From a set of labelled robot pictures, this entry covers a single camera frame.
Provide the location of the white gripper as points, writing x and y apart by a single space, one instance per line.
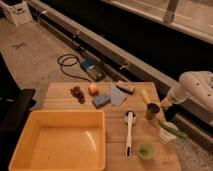
167 102

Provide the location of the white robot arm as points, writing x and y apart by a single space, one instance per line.
198 84

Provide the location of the yellow plastic tray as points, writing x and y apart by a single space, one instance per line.
61 140

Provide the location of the metal cup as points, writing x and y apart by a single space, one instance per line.
152 110

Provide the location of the green stick utensil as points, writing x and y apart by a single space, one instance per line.
173 130

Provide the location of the white bowl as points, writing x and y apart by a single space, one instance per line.
165 136

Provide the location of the wooden block brush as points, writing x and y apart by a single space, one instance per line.
125 87

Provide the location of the light blue cloth piece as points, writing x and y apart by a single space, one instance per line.
117 96

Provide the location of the green plastic cup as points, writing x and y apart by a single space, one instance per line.
145 151

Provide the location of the orange fruit toy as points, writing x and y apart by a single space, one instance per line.
93 89

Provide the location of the blue grey power box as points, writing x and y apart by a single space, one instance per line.
92 69

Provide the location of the dark grape bunch toy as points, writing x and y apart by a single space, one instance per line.
78 93

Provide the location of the black chair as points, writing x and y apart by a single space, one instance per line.
15 105

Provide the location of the white cardboard box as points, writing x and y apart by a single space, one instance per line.
17 14

